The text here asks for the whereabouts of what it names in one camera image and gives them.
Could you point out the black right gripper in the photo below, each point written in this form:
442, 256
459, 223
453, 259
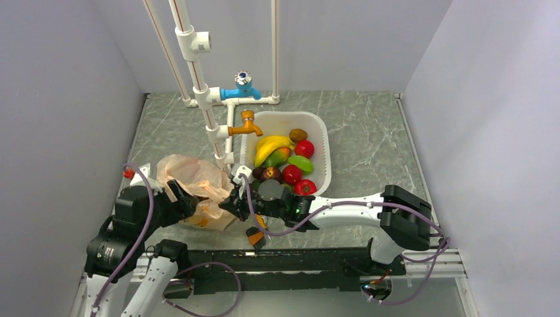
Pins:
236, 203

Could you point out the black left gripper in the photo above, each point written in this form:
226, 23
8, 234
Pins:
184, 206

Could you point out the peach plastic bag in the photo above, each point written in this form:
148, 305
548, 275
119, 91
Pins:
204, 180

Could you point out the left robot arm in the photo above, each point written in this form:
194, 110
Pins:
113, 254

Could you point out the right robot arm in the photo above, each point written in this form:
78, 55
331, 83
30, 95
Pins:
404, 218

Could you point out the red fake tomato front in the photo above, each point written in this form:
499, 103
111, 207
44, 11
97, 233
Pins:
305, 187

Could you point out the red fake tomato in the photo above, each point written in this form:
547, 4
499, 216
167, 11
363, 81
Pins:
292, 174
305, 187

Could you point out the red fake tomato centre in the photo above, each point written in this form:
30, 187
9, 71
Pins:
292, 174

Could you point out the dark purple fake mangosteen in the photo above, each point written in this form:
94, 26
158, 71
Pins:
272, 173

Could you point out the green fake lime slice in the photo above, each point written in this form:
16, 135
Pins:
302, 163

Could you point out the green orange fake mango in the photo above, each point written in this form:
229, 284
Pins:
278, 157

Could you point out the red fake apple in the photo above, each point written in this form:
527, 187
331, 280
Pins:
304, 148

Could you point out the yellow fake banana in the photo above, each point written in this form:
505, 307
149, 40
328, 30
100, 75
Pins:
269, 144

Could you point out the brown fake kiwi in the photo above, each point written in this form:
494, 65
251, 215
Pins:
297, 135

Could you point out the orange black brush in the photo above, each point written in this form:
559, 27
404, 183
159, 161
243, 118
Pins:
256, 238

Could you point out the white plastic basin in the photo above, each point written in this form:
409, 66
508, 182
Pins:
281, 123

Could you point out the orange faucet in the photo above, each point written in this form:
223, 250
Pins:
248, 126

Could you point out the blue faucet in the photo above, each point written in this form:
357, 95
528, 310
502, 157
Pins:
244, 88

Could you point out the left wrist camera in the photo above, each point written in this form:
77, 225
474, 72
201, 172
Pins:
136, 177

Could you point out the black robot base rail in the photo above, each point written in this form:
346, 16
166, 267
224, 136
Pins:
344, 269

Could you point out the white PVC pipe frame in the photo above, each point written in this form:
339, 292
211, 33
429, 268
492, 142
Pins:
218, 114

